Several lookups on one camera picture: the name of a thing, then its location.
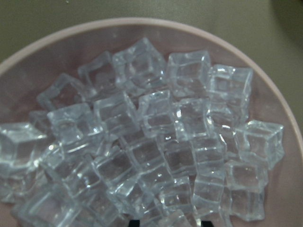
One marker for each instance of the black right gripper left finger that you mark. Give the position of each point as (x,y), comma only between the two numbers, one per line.
(134,223)

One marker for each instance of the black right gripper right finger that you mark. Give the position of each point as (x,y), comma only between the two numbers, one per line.
(206,223)

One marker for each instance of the pile of ice cubes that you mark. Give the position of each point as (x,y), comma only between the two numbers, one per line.
(137,136)

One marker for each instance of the pink bowl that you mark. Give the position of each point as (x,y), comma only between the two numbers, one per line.
(26,73)

